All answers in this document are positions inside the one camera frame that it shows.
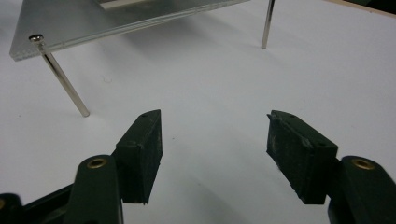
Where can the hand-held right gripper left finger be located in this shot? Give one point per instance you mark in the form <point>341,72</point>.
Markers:
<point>93,189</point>

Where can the white table sheet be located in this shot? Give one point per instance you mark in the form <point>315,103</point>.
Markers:
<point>211,93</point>

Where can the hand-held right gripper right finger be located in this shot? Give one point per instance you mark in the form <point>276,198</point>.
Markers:
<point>299,155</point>

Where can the clear acrylic stand with metal legs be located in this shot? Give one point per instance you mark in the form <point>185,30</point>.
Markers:
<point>62,25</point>

